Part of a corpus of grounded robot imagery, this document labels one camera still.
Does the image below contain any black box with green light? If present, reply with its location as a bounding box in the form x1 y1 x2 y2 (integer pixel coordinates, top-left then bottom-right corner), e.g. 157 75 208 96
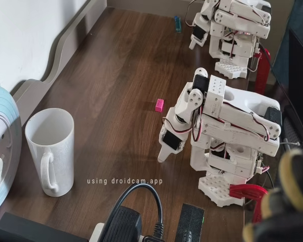
175 203 205 242

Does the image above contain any red table clamp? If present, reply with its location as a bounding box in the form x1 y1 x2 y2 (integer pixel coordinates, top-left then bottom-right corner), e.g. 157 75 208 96
254 47 271 94
229 184 268 224

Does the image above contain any black power adapter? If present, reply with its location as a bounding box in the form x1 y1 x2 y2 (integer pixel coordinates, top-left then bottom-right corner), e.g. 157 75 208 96
100 206 143 242

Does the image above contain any white power strip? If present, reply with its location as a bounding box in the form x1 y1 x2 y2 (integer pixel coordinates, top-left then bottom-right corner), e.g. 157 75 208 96
89 222 109 242

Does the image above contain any white ceramic mug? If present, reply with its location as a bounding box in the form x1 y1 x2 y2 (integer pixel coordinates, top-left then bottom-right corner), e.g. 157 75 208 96
24 107 75 198

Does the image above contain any black monitor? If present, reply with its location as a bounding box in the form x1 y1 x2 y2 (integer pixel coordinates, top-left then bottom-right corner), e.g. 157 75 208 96
289 28 303 137

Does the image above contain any blurry black yellow object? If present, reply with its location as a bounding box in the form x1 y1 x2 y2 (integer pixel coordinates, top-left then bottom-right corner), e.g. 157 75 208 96
242 131 303 242

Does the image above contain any grey wavy board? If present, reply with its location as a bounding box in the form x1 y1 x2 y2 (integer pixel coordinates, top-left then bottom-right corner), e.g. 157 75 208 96
10 0 108 119

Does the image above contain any flat black bar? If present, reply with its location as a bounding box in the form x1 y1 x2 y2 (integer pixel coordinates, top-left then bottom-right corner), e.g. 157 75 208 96
0 212 94 242

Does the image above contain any thick black cable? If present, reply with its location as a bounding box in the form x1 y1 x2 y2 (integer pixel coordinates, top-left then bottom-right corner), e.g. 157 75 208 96
110 183 165 239

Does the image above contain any blue white cable reel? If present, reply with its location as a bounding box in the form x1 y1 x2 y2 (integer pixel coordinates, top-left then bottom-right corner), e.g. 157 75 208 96
0 84 23 217

